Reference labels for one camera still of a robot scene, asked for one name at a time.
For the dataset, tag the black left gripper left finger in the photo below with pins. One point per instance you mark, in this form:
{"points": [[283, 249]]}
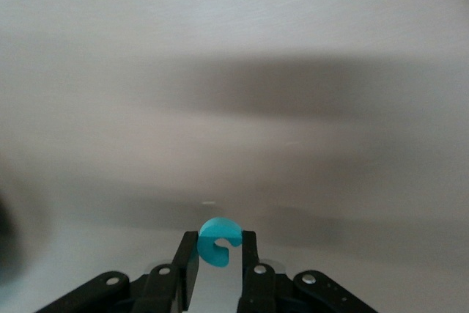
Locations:
{"points": [[183, 265]]}

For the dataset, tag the teal letter c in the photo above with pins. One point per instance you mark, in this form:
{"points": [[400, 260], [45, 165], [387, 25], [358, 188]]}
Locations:
{"points": [[212, 250]]}

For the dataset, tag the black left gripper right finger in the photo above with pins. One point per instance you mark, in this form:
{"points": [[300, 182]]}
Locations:
{"points": [[253, 276]]}

